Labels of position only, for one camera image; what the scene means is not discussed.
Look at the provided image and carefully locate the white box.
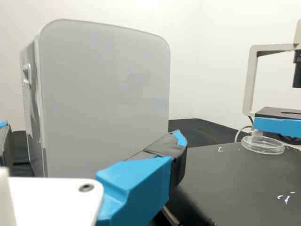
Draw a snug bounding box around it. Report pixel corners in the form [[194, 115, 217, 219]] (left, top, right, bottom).
[[19, 18, 171, 179]]

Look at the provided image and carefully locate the cream microscope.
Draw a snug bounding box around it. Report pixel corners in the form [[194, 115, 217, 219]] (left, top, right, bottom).
[[242, 19, 301, 151]]

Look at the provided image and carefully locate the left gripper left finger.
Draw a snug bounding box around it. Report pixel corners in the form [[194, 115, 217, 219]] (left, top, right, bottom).
[[0, 120, 14, 168]]

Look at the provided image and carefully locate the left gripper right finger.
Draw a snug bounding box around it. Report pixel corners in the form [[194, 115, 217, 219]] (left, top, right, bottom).
[[93, 130, 188, 226]]

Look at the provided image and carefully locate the white cable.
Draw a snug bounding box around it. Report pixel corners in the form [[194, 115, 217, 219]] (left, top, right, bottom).
[[236, 125, 254, 143]]

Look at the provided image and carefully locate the petri dish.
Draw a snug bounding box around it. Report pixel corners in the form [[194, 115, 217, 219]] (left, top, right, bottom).
[[240, 135, 285, 155]]

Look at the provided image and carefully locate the black platform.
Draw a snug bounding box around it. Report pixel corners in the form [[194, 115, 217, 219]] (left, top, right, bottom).
[[161, 140, 301, 226]]

